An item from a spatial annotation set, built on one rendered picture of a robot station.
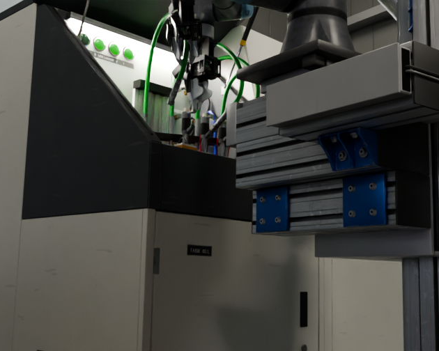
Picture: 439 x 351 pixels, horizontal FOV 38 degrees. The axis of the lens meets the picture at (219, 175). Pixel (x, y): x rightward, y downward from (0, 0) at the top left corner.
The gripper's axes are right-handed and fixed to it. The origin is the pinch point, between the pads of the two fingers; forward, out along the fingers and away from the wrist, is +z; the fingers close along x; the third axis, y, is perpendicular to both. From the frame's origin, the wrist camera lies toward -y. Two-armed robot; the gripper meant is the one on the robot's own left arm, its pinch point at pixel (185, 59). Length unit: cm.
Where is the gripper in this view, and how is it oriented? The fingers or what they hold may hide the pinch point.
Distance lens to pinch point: 182.7
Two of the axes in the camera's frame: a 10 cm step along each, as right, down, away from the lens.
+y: 2.7, 5.6, -7.8
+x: 9.6, -1.7, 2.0
